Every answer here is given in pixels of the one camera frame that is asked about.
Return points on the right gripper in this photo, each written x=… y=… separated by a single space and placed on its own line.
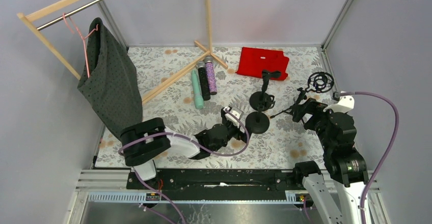
x=301 y=107

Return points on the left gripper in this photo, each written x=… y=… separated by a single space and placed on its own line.
x=234 y=128

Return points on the black round-base mic stand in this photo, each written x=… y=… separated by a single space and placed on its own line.
x=257 y=122

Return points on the mint green microphone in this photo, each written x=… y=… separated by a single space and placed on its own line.
x=198 y=99

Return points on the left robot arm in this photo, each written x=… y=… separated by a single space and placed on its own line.
x=144 y=141

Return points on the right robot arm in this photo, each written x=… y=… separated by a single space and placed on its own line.
x=345 y=165

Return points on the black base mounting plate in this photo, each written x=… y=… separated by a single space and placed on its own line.
x=226 y=185

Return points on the red folded cloth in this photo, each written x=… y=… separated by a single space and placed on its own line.
x=254 y=60

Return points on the black glitter microphone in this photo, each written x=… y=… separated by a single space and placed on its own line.
x=203 y=81

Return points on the purple glitter microphone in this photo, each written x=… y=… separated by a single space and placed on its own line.
x=210 y=75

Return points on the dark grey dotted garment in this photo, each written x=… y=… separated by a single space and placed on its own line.
x=109 y=83

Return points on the wooden clothes rack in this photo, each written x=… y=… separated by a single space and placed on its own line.
x=28 y=20

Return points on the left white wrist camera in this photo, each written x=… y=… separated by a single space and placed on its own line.
x=232 y=113

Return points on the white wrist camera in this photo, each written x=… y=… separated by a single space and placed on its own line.
x=344 y=103
x=232 y=113

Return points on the black tripod shock-mount stand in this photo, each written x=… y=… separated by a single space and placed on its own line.
x=318 y=82

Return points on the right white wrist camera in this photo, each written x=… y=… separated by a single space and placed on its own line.
x=344 y=103

